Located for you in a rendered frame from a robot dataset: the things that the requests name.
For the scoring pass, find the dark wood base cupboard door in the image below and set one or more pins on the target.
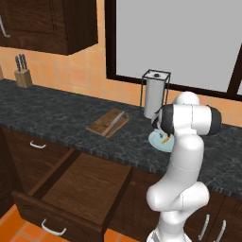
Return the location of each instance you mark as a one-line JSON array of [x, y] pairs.
[[216, 204], [233, 220]]

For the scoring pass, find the dark framed window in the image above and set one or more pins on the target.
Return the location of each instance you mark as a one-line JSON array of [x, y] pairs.
[[110, 38]]

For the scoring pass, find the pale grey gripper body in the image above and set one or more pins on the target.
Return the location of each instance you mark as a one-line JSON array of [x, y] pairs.
[[155, 119]]

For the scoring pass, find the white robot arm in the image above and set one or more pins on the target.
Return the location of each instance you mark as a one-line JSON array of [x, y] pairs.
[[186, 157]]

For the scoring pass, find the wooden knife block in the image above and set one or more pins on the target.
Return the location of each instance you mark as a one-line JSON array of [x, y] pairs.
[[23, 78]]

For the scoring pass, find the dark wood base cupboard panel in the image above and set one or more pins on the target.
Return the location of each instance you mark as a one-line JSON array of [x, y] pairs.
[[135, 204]]

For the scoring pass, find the white paper towel roll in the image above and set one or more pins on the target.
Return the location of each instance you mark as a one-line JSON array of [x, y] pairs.
[[153, 97]]

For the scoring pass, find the dark wood closed drawer front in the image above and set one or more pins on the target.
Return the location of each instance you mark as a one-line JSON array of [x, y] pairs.
[[34, 164]]

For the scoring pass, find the orange brown meat piece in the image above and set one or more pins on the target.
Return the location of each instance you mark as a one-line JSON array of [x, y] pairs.
[[166, 138]]

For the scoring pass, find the light blue plate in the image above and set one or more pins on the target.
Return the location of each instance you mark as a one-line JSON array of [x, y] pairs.
[[157, 141]]

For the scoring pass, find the dark wood wall cupboard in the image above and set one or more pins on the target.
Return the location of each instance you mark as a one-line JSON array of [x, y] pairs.
[[50, 22]]

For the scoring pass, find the wooden cutting board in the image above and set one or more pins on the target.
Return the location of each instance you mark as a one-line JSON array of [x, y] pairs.
[[102, 124]]

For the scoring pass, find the grey kitchen knife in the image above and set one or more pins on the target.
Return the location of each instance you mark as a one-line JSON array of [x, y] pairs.
[[117, 118]]

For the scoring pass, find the open dark wood drawer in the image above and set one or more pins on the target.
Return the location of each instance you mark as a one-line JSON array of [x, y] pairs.
[[82, 189]]

